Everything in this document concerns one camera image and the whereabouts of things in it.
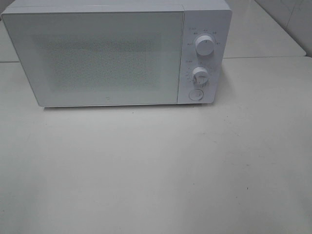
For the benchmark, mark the round white door button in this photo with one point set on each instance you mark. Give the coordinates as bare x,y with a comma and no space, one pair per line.
196,95

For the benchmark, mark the white timer knob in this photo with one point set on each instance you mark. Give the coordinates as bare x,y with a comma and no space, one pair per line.
199,75

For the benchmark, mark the white microwave door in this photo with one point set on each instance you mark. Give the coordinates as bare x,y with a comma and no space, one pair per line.
97,59

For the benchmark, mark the upper white power knob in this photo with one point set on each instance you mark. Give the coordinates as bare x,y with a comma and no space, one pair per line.
204,44

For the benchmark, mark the white microwave oven body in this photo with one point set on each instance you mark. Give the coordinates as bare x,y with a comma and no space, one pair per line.
200,17

